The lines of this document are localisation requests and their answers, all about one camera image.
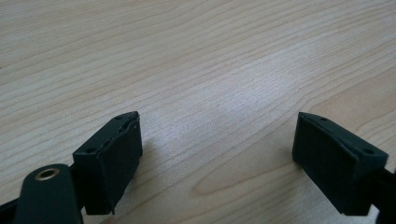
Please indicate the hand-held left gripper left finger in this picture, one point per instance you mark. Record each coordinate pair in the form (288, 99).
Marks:
(109, 165)

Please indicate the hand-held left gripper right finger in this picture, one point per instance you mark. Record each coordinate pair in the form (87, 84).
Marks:
(334, 165)

